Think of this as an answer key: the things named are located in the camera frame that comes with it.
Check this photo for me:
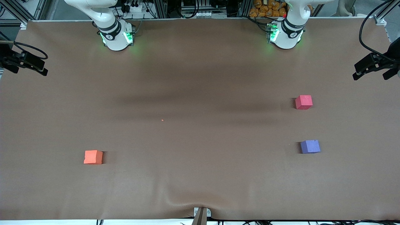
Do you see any aluminium frame post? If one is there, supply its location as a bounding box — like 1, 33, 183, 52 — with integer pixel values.
155, 0, 169, 18
238, 0, 253, 18

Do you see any beige rounded object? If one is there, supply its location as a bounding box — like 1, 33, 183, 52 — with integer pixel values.
337, 0, 357, 17

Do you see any purple foam block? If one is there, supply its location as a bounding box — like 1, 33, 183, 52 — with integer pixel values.
300, 140, 321, 154

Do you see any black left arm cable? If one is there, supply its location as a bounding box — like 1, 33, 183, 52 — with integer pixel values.
359, 0, 400, 60

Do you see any white power strip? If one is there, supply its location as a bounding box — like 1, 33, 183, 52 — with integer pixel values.
124, 3, 145, 13

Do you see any red foam block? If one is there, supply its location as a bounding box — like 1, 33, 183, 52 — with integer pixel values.
295, 95, 313, 110

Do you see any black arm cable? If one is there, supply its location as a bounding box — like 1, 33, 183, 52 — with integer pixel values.
13, 42, 48, 60
359, 0, 400, 60

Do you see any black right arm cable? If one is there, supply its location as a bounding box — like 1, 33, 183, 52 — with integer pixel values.
13, 42, 48, 60

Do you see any pile of orange lumpy objects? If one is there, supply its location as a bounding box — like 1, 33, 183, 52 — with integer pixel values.
249, 0, 287, 18

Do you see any orange foam block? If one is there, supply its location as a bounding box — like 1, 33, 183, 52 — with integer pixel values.
84, 150, 103, 165

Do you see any large table cover mat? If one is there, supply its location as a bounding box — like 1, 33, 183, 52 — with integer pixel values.
0, 17, 400, 221

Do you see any slanted aluminium frame strut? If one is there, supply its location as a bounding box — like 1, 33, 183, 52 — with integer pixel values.
373, 0, 400, 21
5, 0, 30, 24

